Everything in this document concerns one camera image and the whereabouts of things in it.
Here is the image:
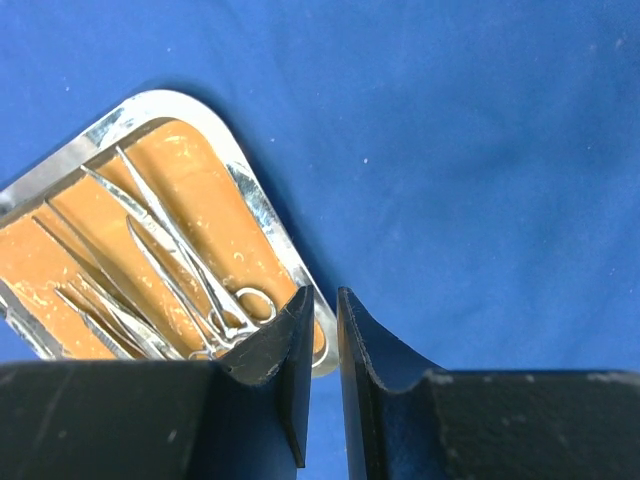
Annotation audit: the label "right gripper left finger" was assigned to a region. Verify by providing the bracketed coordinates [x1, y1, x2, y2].
[1, 286, 314, 479]

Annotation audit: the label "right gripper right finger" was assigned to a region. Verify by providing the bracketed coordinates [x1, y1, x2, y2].
[337, 288, 639, 479]

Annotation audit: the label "blue surgical cloth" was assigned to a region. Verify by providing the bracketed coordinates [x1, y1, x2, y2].
[0, 0, 640, 480]

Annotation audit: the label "steel surgical scissors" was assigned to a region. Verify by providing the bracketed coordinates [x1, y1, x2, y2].
[115, 145, 277, 338]

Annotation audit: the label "steel tray orange liner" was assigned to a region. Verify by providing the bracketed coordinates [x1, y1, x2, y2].
[1, 90, 313, 360]

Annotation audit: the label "steel forceps clamp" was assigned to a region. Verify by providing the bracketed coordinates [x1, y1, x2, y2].
[82, 166, 250, 357]

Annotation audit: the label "steel scalpel handle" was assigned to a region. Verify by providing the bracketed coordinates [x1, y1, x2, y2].
[80, 312, 134, 360]

